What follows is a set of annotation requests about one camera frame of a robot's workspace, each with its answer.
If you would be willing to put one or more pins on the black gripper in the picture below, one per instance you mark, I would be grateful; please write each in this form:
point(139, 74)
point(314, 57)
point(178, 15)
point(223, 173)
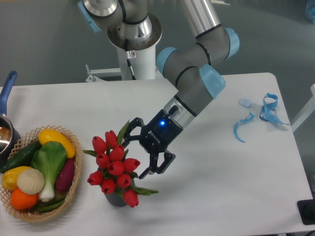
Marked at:
point(160, 134)

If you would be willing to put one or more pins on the red tulip bouquet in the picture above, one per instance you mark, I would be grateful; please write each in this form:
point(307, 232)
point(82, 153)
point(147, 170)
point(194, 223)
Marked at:
point(112, 163)

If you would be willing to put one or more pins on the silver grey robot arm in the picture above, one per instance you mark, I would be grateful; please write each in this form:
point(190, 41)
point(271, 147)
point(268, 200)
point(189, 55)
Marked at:
point(135, 32)

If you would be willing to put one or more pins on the dark grey ribbed vase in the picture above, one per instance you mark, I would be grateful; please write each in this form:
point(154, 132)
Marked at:
point(118, 196)

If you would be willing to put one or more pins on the purple sweet potato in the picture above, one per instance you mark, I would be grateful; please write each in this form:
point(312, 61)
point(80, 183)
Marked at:
point(65, 178)

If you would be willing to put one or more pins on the green bok choy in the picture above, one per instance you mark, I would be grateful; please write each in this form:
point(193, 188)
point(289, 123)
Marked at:
point(49, 160)

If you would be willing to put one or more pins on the yellow squash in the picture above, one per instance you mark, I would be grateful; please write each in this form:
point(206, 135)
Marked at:
point(52, 135)

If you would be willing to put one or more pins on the green pea pods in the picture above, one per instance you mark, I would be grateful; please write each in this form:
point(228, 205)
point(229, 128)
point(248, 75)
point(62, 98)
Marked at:
point(50, 205)

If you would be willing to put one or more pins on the light blue plastic cap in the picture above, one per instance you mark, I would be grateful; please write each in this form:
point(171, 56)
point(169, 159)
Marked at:
point(245, 103)

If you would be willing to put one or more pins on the blue curved plastic strip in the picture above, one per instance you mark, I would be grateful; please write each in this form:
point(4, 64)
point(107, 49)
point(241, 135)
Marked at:
point(249, 118)

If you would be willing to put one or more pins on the green cucumber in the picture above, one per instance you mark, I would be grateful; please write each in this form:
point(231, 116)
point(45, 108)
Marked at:
point(21, 158)

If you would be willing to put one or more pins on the blue crumpled plastic strip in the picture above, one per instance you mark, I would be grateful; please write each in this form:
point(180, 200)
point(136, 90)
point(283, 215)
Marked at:
point(268, 110)

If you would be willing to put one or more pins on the woven wicker basket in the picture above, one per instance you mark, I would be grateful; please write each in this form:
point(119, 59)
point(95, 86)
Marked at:
point(33, 215)

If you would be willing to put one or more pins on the orange fruit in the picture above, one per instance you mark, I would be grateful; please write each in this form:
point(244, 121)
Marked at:
point(21, 201)

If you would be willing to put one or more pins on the yellow bell pepper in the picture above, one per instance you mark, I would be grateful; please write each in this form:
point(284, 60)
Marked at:
point(9, 178)

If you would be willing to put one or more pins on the black device at table edge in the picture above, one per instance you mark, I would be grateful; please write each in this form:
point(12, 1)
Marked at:
point(307, 211)

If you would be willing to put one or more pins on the blue object top right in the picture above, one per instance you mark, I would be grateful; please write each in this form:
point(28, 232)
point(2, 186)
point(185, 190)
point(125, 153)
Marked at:
point(310, 10)

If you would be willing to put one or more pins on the white metal base frame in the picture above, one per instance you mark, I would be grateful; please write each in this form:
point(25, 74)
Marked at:
point(114, 74)

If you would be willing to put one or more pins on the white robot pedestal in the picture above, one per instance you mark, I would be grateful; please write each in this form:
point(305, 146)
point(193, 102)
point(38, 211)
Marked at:
point(131, 58)

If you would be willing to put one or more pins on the blue handled saucepan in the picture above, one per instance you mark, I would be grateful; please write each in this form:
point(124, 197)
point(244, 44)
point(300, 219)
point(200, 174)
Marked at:
point(8, 134)

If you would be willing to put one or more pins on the white frame leg right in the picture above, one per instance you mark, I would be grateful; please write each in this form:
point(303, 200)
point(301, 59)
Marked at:
point(305, 112)

